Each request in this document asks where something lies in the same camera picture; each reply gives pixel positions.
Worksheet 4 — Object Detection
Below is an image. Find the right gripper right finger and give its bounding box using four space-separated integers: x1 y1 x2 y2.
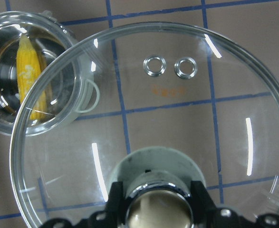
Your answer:
191 180 217 228

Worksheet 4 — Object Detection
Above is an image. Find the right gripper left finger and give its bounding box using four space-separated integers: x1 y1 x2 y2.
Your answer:
105 181 124 228

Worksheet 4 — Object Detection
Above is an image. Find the glass pot lid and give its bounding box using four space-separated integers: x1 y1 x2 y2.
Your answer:
10 22 279 228

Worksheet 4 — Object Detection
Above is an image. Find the yellow corn cob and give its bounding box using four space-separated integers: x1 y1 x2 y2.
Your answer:
16 35 52 122

